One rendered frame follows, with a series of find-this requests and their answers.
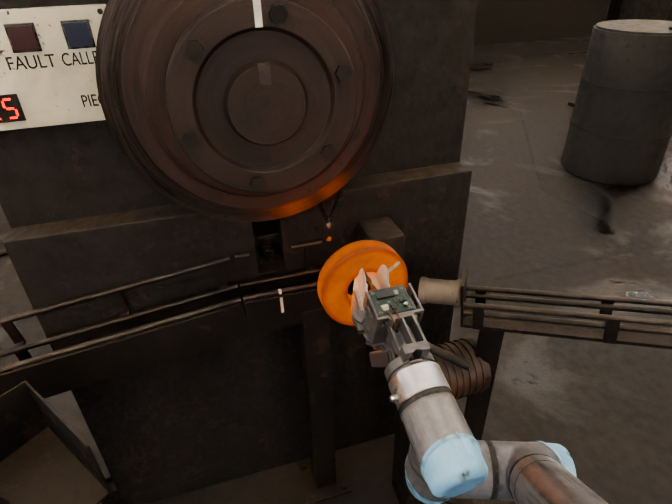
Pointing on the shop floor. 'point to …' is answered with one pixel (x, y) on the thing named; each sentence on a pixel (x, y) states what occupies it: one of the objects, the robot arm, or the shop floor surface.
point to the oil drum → (622, 104)
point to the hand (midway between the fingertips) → (363, 274)
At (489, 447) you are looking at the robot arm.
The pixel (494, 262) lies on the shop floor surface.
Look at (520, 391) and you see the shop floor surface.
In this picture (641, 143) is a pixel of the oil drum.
